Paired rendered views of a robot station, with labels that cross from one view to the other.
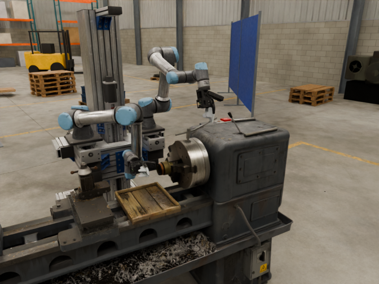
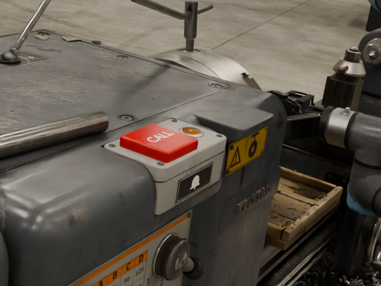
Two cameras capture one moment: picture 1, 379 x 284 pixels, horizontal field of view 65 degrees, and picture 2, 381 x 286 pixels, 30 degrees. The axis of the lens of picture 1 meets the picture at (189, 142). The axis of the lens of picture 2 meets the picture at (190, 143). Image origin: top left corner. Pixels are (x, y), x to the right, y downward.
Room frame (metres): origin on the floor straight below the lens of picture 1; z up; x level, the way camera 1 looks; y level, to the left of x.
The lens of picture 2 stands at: (2.78, -0.61, 1.53)
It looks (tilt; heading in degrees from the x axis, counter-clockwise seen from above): 21 degrees down; 148
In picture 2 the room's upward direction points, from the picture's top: 8 degrees clockwise
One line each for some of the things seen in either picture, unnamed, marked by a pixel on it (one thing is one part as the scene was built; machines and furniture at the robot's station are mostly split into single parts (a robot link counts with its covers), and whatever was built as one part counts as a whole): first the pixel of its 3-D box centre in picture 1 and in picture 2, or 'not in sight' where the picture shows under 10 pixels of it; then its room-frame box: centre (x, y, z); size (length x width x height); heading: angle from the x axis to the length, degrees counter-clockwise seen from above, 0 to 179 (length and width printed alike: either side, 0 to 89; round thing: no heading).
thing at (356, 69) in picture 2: (84, 170); (350, 66); (1.54, 0.60, 1.13); 0.08 x 0.08 x 0.03
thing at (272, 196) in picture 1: (230, 229); not in sight; (1.98, -0.33, 0.43); 0.60 x 0.48 x 0.86; 119
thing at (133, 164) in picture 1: (136, 165); (304, 116); (1.71, 0.33, 1.08); 0.12 x 0.09 x 0.08; 29
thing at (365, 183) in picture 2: (131, 169); (372, 187); (1.87, 0.40, 0.99); 0.11 x 0.08 x 0.11; 169
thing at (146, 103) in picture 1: (146, 106); not in sight; (2.32, 0.34, 1.33); 0.13 x 0.12 x 0.14; 120
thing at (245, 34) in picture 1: (239, 63); not in sight; (8.48, -1.38, 1.18); 4.12 x 0.80 x 2.35; 0
